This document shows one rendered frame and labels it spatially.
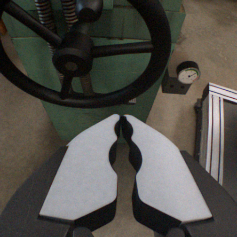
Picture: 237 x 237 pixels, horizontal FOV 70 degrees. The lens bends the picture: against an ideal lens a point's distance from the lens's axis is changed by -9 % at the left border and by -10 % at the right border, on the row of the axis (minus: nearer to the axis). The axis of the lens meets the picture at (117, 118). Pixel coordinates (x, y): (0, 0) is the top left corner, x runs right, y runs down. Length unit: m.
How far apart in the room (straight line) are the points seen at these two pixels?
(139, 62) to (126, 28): 0.12
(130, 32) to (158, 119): 0.80
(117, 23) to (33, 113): 0.92
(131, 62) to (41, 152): 0.77
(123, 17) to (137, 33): 0.06
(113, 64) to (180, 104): 0.83
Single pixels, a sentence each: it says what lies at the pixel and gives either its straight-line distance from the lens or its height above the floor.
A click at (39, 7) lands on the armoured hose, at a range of 0.34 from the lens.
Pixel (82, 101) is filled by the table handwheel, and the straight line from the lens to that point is 0.38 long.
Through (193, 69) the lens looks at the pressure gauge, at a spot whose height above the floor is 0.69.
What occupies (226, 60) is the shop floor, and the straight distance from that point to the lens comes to 1.85.
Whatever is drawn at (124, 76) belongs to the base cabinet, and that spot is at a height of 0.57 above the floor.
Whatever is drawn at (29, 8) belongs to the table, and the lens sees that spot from 0.37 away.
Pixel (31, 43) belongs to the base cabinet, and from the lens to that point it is 0.55.
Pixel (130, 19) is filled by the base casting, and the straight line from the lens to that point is 0.46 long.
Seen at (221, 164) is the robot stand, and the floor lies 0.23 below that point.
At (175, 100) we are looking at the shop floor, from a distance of 1.31.
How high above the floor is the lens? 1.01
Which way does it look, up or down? 61 degrees down
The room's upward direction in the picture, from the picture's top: 6 degrees clockwise
